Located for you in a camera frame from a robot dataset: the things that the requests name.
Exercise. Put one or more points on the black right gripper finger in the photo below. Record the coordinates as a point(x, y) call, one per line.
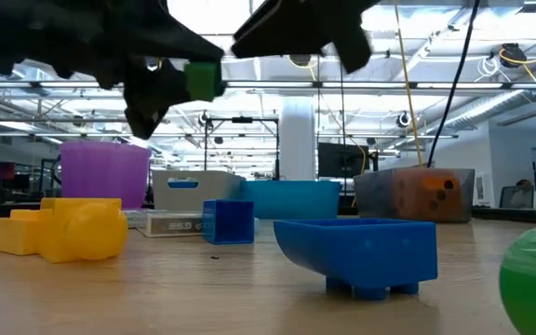
point(286, 28)
point(354, 46)

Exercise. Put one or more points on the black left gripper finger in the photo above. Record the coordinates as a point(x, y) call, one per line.
point(151, 97)
point(165, 37)

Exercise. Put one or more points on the green square brick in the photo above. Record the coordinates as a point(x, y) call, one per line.
point(203, 81)

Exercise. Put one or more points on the purple plastic bucket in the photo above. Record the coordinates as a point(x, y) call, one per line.
point(105, 172)

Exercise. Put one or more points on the light gray storage bin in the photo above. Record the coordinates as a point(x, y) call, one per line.
point(221, 191)

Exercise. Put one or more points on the white playing card box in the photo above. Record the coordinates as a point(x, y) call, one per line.
point(170, 225)

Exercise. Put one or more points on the dark gray storage bin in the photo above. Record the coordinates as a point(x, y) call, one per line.
point(370, 195)

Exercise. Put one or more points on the large yellow rounded brick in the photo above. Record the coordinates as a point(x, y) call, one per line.
point(86, 232)

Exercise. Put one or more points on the pale cyan brick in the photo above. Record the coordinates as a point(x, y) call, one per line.
point(256, 225)

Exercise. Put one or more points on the white building column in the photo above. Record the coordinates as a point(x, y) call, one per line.
point(298, 139)

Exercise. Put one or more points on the black computer monitor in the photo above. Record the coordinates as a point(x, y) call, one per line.
point(340, 160)

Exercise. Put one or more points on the teal storage bin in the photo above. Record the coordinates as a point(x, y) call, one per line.
point(296, 200)

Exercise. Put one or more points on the blue scoop-shaped brick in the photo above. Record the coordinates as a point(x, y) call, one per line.
point(361, 251)

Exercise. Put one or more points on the gray office chair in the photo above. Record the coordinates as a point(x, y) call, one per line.
point(506, 197)

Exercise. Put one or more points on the person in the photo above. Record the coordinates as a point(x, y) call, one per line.
point(524, 191)

